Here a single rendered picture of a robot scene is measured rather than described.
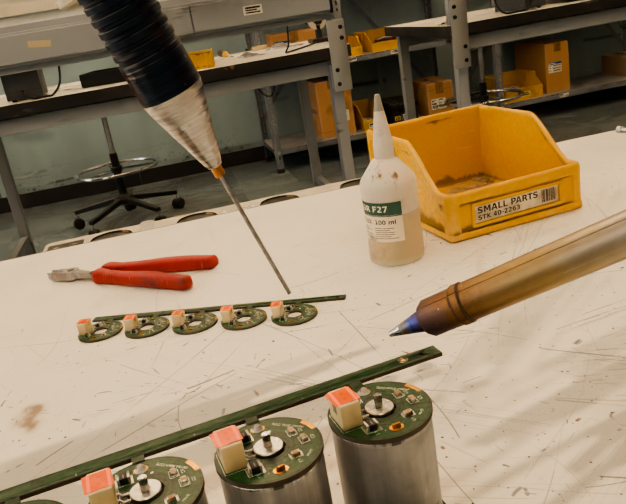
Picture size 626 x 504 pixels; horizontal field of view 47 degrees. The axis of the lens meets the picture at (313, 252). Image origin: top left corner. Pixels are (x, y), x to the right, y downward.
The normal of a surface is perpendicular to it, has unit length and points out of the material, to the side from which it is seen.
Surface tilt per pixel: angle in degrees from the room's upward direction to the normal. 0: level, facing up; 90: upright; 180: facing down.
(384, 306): 0
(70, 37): 90
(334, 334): 0
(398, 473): 90
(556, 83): 90
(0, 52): 90
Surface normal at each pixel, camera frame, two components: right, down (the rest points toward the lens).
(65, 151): 0.22, 0.29
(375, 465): -0.20, 0.36
